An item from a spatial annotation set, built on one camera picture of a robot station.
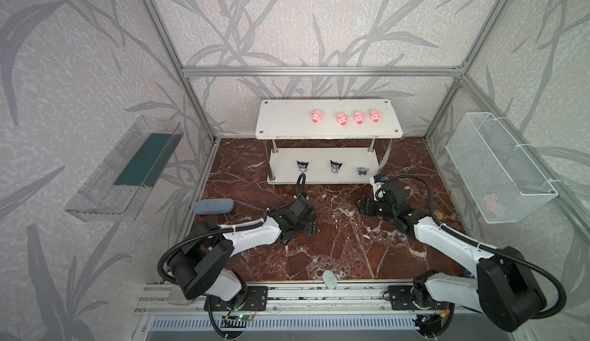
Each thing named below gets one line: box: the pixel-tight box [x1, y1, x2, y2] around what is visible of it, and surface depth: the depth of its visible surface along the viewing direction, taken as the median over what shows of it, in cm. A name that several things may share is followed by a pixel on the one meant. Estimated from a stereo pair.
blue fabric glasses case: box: [193, 198, 235, 216], surface depth 95 cm
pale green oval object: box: [322, 270, 338, 290], surface depth 77 cm
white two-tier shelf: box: [255, 99, 404, 186], surface depth 84 cm
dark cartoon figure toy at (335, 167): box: [329, 159, 343, 174], surface depth 98 cm
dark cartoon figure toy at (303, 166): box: [296, 160, 309, 173], surface depth 98 cm
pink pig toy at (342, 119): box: [336, 112, 349, 126], surface depth 79 cm
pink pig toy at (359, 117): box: [354, 110, 365, 125], surface depth 79 cm
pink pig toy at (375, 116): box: [370, 109, 382, 123], surface depth 80 cm
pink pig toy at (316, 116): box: [311, 109, 322, 124], surface depth 79 cm
